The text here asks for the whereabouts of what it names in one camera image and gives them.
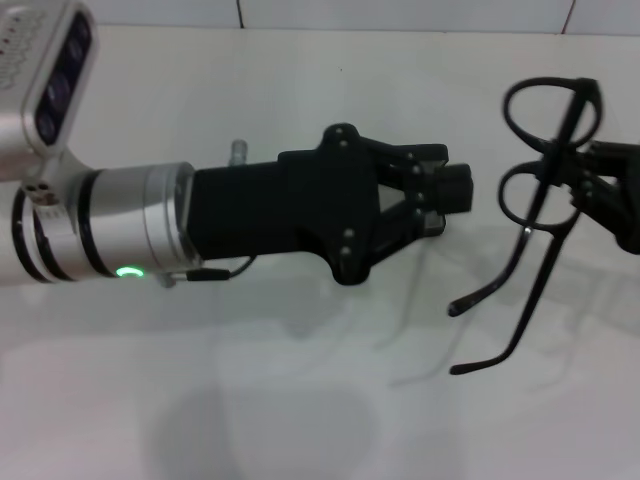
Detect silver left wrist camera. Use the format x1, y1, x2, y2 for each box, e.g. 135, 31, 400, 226
0, 0, 97, 162

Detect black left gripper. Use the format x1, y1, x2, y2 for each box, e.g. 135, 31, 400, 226
191, 122, 401, 287

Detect black glasses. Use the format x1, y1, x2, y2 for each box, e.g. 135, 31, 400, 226
447, 74, 607, 377

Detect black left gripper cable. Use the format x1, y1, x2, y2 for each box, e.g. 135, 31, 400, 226
159, 254, 257, 285

